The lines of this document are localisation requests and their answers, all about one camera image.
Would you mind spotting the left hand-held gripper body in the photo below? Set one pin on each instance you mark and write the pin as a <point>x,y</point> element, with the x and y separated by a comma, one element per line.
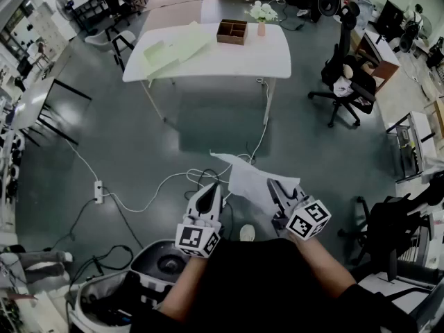
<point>194,238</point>

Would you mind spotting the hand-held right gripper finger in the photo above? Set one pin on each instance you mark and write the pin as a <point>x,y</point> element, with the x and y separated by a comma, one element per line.
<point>275,194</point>
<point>290,193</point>

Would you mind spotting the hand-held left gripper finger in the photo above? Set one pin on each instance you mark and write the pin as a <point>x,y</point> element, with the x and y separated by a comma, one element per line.
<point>193,203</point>
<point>218,206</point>

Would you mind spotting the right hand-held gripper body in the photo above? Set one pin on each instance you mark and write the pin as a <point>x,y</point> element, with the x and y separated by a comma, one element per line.
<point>308,220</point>

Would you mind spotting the white cloth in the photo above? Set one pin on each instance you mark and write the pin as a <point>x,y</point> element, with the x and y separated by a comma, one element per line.
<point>246,179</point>

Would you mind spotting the pale green folder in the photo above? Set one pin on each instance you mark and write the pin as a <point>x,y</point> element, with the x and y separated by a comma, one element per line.
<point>180,47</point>

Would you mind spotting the person's left forearm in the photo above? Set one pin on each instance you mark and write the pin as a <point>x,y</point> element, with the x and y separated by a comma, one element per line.
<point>184,290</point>

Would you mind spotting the person's right forearm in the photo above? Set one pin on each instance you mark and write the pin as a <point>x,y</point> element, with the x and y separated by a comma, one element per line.
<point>322,265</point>

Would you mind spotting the person's white shoe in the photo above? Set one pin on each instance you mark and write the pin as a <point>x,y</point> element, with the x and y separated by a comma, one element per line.
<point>247,232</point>

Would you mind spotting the white open equipment case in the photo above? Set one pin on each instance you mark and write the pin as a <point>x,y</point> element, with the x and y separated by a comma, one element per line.
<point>163,262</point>

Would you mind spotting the black office chair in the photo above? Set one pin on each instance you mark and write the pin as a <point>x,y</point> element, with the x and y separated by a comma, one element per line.
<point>392,220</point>
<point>364,82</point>

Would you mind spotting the white table leg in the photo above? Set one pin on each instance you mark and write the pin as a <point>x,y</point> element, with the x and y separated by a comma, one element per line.
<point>268,109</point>
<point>152,99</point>

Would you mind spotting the white power strip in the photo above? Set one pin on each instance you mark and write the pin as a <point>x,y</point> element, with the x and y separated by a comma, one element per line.
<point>98,193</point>

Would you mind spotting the white metal rack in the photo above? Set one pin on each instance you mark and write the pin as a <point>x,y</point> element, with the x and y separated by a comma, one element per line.
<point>421,134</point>

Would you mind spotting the brown wooden organizer box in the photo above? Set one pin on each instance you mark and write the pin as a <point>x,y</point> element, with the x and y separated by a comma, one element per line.
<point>230,38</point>

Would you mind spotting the pink vase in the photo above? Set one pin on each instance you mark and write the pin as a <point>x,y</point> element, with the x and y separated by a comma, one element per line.
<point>261,30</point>

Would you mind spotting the wooden desk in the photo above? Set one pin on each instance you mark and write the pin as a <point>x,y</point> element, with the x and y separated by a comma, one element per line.
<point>385,52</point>

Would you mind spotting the white flower bouquet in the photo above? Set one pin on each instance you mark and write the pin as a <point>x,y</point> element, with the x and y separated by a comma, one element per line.
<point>263,12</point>

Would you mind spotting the white chair with black legs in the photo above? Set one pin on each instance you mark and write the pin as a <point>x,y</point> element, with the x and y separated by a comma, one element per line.
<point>100,42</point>

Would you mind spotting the marble table with black legs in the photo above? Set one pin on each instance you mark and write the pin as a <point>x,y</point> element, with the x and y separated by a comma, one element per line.
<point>33,102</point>

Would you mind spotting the beige floor mat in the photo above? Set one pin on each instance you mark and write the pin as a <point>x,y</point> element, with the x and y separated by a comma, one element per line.
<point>173,12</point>

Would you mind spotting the black floor fan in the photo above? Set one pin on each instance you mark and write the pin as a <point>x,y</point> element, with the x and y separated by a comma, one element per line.
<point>329,2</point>

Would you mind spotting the black monitor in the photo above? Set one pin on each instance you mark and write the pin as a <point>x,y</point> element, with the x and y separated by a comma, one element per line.
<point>390,17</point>

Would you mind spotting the standing fan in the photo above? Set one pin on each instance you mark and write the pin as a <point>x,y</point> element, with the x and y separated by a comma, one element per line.
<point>64,3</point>

